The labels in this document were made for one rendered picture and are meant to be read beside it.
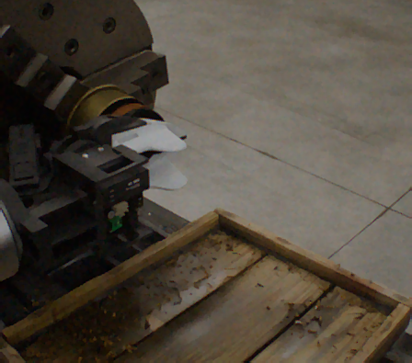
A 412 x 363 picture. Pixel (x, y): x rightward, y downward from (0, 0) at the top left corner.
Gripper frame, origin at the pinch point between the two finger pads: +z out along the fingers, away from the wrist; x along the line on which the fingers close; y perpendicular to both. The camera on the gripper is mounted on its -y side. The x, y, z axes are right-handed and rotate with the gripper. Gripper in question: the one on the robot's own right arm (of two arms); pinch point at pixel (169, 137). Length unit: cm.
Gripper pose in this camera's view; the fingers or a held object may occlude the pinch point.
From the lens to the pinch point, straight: 57.0
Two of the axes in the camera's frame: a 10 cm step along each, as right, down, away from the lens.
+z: 7.0, -3.3, 6.4
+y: 7.2, 3.2, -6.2
